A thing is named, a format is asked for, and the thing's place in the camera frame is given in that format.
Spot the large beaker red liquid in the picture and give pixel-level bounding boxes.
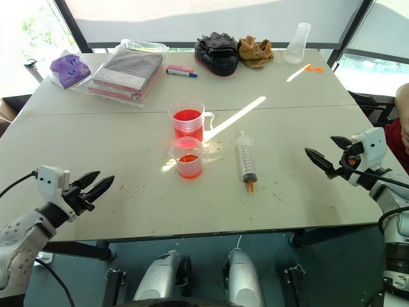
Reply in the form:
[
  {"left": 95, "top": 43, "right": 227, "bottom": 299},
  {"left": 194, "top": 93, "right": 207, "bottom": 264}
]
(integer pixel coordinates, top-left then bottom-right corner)
[{"left": 167, "top": 98, "right": 215, "bottom": 144}]

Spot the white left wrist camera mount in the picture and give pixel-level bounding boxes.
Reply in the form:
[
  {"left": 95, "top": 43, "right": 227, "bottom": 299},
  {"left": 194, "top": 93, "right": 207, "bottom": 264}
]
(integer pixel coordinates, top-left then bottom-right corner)
[{"left": 35, "top": 165, "right": 78, "bottom": 222}]

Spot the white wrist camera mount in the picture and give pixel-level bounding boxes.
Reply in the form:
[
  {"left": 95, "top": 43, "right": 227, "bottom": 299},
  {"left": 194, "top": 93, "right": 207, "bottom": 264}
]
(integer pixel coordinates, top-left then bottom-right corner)
[
  {"left": 35, "top": 165, "right": 78, "bottom": 222},
  {"left": 347, "top": 127, "right": 387, "bottom": 187}
]

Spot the black chair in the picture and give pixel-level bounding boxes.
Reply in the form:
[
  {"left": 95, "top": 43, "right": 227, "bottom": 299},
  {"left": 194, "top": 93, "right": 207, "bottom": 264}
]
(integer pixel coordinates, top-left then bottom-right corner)
[{"left": 347, "top": 90, "right": 397, "bottom": 129}]

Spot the brown crumpled cloth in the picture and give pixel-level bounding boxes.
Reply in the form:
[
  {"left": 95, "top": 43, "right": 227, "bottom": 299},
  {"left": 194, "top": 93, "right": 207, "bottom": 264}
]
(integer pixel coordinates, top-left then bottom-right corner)
[{"left": 237, "top": 35, "right": 276, "bottom": 70}]

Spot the clear conical flask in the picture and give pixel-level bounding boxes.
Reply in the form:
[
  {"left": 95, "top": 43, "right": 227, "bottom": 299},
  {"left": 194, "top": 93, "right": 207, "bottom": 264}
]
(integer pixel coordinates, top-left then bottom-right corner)
[{"left": 282, "top": 22, "right": 313, "bottom": 65}]

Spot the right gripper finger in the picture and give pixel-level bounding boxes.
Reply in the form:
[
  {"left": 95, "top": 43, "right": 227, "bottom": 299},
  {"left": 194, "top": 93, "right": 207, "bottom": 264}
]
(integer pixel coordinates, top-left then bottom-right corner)
[
  {"left": 330, "top": 136, "right": 353, "bottom": 151},
  {"left": 304, "top": 147, "right": 336, "bottom": 178}
]

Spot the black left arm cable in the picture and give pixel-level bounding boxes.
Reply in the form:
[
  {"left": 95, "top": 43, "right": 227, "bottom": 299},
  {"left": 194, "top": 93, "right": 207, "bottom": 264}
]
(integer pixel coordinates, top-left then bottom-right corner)
[{"left": 0, "top": 171, "right": 40, "bottom": 198}]

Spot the black crumpled cloth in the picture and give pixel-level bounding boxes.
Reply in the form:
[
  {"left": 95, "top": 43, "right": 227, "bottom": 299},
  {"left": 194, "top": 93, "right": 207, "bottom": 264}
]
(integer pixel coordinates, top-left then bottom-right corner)
[{"left": 194, "top": 31, "right": 241, "bottom": 78}]

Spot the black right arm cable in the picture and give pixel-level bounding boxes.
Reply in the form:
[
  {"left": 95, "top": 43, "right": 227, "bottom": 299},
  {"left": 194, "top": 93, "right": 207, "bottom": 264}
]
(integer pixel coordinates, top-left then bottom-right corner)
[{"left": 338, "top": 153, "right": 409, "bottom": 238}]

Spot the person red garment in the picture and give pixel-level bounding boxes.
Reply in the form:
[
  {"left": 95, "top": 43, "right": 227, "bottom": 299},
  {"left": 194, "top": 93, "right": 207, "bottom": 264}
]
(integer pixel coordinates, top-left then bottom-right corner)
[{"left": 383, "top": 117, "right": 409, "bottom": 176}]

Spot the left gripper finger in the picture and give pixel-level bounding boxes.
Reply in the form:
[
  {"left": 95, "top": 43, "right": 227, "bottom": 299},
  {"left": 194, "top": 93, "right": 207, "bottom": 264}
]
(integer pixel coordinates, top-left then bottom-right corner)
[
  {"left": 85, "top": 175, "right": 116, "bottom": 203},
  {"left": 70, "top": 170, "right": 101, "bottom": 193}
]

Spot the black table frame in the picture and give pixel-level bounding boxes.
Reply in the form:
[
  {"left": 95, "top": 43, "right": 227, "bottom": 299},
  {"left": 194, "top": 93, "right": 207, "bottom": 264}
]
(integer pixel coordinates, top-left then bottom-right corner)
[{"left": 43, "top": 224, "right": 382, "bottom": 262}]

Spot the silver robot leg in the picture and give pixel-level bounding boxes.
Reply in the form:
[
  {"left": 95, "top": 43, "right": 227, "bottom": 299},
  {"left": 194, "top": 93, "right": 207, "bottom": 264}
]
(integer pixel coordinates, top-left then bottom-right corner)
[
  {"left": 221, "top": 247, "right": 266, "bottom": 307},
  {"left": 132, "top": 249, "right": 193, "bottom": 302}
]

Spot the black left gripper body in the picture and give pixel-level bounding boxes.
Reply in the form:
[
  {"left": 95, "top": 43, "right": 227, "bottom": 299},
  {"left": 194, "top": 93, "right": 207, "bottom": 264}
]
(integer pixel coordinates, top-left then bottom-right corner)
[{"left": 62, "top": 184, "right": 96, "bottom": 217}]

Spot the pink marker pen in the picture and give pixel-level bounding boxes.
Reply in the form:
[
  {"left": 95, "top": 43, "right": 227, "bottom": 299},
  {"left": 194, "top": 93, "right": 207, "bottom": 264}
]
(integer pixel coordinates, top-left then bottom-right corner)
[{"left": 167, "top": 64, "right": 195, "bottom": 73}]

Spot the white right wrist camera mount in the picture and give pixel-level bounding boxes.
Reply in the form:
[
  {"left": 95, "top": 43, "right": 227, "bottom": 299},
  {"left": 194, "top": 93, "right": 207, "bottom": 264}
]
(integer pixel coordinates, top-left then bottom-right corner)
[{"left": 347, "top": 127, "right": 387, "bottom": 187}]

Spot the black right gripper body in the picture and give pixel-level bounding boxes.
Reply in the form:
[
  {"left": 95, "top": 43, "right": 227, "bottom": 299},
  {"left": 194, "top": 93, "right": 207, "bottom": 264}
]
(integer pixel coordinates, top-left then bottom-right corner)
[{"left": 328, "top": 141, "right": 366, "bottom": 180}]

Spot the blue capped white marker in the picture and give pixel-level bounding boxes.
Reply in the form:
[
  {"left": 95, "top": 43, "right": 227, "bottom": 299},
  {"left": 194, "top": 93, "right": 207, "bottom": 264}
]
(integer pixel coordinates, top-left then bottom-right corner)
[{"left": 165, "top": 68, "right": 199, "bottom": 79}]

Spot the purple tissue pack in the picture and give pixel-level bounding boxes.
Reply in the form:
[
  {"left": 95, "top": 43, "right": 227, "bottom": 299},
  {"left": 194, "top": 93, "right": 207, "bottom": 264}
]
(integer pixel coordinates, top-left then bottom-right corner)
[{"left": 49, "top": 49, "right": 92, "bottom": 90}]

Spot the black metal floor bracket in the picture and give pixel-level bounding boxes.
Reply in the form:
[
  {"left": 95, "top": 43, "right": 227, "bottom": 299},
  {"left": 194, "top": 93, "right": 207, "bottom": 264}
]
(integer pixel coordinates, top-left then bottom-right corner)
[
  {"left": 282, "top": 264, "right": 310, "bottom": 307},
  {"left": 101, "top": 267, "right": 128, "bottom": 307}
]

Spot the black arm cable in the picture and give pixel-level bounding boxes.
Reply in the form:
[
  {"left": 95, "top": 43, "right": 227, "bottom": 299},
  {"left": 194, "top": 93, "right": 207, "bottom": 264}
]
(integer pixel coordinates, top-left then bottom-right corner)
[
  {"left": 0, "top": 171, "right": 40, "bottom": 198},
  {"left": 338, "top": 153, "right": 409, "bottom": 238}
]

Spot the large clear plastic syringe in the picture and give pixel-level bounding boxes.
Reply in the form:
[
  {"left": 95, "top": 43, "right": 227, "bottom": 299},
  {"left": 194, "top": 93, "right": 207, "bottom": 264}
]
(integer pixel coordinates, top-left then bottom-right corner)
[{"left": 234, "top": 130, "right": 258, "bottom": 195}]

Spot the silver left robot leg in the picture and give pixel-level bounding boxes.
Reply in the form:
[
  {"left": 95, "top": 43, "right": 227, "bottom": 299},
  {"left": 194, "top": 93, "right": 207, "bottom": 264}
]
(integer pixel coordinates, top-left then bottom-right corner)
[{"left": 132, "top": 249, "right": 193, "bottom": 302}]

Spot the plastic bag of folded cloths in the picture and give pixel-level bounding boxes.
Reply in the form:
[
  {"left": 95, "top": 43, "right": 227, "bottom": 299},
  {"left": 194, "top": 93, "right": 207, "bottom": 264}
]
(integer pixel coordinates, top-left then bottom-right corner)
[{"left": 74, "top": 38, "right": 169, "bottom": 109}]

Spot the silver right robot leg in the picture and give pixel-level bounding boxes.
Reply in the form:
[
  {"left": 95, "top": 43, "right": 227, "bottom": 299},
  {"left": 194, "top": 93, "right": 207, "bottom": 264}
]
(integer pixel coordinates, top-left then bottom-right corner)
[{"left": 221, "top": 247, "right": 266, "bottom": 307}]

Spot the white post with black cap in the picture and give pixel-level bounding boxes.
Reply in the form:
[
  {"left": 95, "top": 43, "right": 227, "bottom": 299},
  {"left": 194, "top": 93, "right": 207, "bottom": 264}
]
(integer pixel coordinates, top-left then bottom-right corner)
[{"left": 23, "top": 58, "right": 44, "bottom": 85}]

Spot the brown cardboard box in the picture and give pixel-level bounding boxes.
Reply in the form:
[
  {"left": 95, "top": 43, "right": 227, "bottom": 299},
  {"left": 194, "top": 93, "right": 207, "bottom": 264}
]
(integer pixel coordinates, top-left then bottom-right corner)
[{"left": 0, "top": 97, "right": 20, "bottom": 123}]

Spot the small beaker red liquid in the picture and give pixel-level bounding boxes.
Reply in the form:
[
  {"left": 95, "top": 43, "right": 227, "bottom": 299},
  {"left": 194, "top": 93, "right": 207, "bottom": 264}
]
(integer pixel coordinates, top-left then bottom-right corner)
[{"left": 170, "top": 136, "right": 206, "bottom": 180}]

